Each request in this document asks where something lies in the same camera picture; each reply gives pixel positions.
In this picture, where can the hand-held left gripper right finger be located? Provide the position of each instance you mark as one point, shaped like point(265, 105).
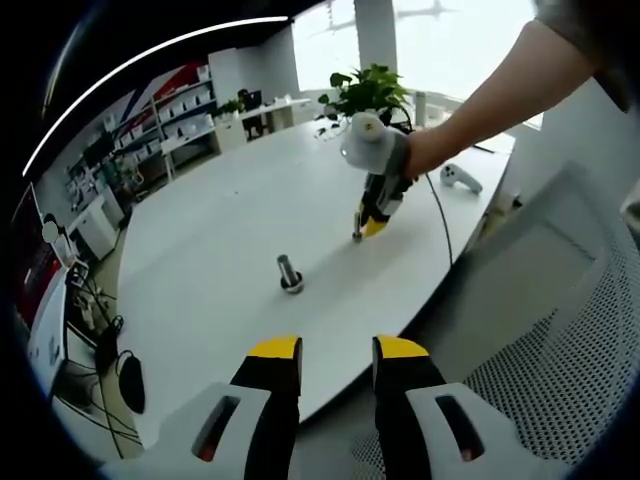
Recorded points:
point(450, 430)

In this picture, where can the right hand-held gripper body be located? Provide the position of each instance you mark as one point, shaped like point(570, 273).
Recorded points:
point(370, 142)

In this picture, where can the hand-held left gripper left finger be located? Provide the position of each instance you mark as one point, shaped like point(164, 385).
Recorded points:
point(215, 430)

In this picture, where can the thin metal threaded stud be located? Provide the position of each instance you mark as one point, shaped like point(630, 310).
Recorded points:
point(357, 225)

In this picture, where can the thick metal threaded stud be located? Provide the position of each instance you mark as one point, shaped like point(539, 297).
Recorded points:
point(287, 267)

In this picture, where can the person's right hand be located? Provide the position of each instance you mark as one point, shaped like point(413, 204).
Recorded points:
point(425, 152)

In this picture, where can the large potted green plant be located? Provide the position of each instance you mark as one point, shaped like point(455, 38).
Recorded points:
point(370, 92)

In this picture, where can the white cylinder bottle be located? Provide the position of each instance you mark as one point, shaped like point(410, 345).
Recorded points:
point(420, 104)

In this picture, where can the white handheld controller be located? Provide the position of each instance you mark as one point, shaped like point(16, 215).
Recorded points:
point(460, 179)

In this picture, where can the black oval pad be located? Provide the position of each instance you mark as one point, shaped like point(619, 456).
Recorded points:
point(131, 384)

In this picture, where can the white counter desk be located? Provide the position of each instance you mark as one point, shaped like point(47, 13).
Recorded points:
point(260, 117)

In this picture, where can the small green plant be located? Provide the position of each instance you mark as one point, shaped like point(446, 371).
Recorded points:
point(229, 107)

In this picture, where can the grey mesh office chair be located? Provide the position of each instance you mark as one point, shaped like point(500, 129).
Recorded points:
point(550, 320)

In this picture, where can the white side desk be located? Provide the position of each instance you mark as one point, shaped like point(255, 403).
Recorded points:
point(47, 340)

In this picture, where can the storage shelving with white boxes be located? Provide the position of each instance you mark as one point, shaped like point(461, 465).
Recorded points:
point(165, 120)

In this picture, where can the white low cabinet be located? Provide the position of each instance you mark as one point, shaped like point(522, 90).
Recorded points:
point(97, 227)

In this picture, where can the person's grey shirt sleeve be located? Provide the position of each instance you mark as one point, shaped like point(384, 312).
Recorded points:
point(595, 35)

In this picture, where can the large screen red display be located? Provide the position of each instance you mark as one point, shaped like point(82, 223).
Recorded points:
point(32, 260)

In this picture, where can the long curved ceiling light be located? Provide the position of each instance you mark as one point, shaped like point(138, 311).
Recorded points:
point(125, 62)

